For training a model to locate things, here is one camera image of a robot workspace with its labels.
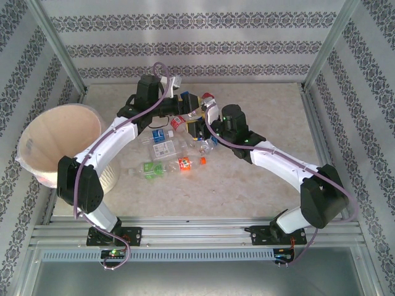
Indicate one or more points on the green label clear bottle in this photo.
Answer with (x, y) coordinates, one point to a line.
(152, 169)

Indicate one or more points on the white lined waste bin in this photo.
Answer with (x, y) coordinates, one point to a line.
(61, 145)

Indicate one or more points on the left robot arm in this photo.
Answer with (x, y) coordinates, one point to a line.
(105, 145)

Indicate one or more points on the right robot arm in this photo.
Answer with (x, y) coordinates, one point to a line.
(277, 160)

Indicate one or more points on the red label bottle red cap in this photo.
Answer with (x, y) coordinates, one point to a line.
(177, 123)

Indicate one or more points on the orange label bottle orange cap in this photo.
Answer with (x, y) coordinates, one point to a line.
(184, 163)

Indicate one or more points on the clear flat bottle white label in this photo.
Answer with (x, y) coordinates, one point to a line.
(165, 149)

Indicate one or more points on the grey metal panel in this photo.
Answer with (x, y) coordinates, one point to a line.
(197, 280)

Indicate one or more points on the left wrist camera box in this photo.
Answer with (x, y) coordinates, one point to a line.
(171, 83)

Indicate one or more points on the aluminium mounting rail beam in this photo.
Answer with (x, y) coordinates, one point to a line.
(197, 231)

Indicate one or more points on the aluminium frame post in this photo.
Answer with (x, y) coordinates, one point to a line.
(55, 46)
(331, 46)

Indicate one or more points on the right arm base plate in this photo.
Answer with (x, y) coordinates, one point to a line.
(259, 235)

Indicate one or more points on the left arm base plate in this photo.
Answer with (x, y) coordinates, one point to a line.
(135, 235)

